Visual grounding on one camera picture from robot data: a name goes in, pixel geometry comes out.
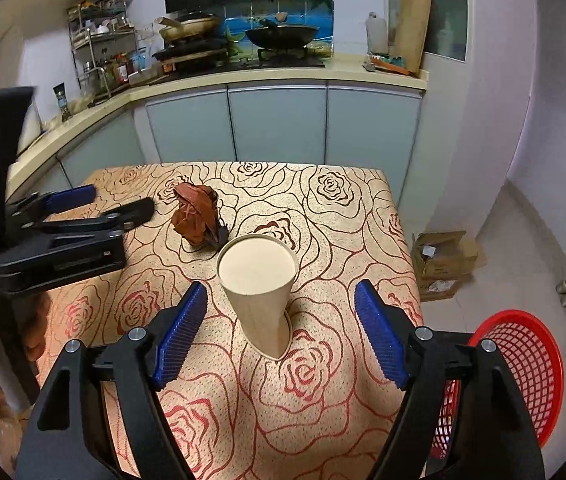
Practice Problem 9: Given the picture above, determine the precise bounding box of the person's left hand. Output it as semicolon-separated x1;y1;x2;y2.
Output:
0;290;49;386

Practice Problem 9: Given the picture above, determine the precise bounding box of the brown paper cup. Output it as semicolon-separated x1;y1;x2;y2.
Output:
216;233;300;361

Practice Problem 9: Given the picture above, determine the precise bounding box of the red plastic mesh basket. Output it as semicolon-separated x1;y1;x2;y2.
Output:
430;310;565;461

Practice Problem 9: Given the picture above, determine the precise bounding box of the dark standing packet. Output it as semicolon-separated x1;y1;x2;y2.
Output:
53;83;73;122

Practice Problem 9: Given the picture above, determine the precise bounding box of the orange teal cloth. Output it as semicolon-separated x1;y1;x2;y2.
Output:
363;54;411;77

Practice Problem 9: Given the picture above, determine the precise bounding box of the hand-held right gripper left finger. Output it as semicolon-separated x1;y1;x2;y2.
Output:
13;281;209;480

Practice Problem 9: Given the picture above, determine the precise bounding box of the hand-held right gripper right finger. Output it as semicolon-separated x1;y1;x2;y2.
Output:
354;281;546;480

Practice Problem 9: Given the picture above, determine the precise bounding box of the beige frying pan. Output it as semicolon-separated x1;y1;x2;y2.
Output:
157;12;221;41

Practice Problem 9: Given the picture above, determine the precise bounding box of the black gas stove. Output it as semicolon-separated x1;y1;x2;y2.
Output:
152;42;326;73

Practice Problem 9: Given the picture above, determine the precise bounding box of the wooden cutting board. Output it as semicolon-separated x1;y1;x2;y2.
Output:
393;0;434;76

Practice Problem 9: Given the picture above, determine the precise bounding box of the black wok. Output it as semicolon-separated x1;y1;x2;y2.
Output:
245;17;321;51

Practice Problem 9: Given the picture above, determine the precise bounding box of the crumpled brown paper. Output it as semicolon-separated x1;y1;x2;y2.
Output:
170;183;231;251

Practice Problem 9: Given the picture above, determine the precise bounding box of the cardboard box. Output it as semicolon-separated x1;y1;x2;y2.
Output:
411;230;481;303

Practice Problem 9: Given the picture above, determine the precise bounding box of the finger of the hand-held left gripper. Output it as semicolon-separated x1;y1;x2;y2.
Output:
28;197;156;241
6;185;97;221

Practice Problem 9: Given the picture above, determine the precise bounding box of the metal spice rack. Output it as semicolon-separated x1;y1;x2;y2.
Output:
67;0;146;98

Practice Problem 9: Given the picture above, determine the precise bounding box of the white bottle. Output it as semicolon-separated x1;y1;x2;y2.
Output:
366;11;390;56

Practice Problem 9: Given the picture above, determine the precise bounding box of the pale blue kitchen cabinet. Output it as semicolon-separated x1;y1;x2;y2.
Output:
6;65;428;211

